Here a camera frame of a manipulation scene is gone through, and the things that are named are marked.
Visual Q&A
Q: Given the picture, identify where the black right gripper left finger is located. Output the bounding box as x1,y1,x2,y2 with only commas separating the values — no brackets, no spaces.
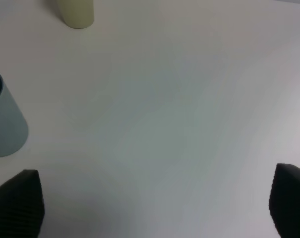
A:
0,169,45,238

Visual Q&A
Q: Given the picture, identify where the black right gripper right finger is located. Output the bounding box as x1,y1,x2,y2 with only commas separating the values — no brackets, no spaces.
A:
269,163,300,238

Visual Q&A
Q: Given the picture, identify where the teal blue plastic cup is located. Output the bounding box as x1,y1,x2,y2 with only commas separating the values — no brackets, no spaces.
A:
0,75,29,157

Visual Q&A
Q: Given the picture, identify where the pale green plastic cup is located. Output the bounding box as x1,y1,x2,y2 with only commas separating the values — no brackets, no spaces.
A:
57,0,94,29

